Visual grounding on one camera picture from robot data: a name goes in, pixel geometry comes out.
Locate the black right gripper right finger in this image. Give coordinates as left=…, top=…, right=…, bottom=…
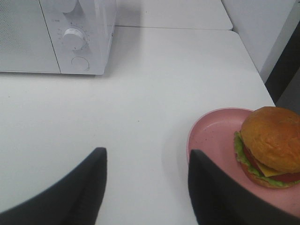
left=188, top=150, right=300, bottom=225

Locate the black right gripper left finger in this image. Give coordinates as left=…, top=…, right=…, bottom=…
left=0, top=147, right=107, bottom=225

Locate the pink plate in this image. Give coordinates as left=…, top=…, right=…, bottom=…
left=187, top=108, right=300, bottom=218

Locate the burger with lettuce and cheese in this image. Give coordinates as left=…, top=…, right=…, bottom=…
left=234, top=106, right=300, bottom=189

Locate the round white door button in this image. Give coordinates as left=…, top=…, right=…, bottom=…
left=71, top=57, right=90, bottom=71

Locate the white microwave door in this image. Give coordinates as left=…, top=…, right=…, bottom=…
left=0, top=0, right=60, bottom=73

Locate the white microwave oven body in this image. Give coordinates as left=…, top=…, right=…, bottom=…
left=0, top=0, right=117, bottom=76

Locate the upper white microwave knob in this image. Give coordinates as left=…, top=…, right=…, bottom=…
left=55, top=0, right=78, bottom=13

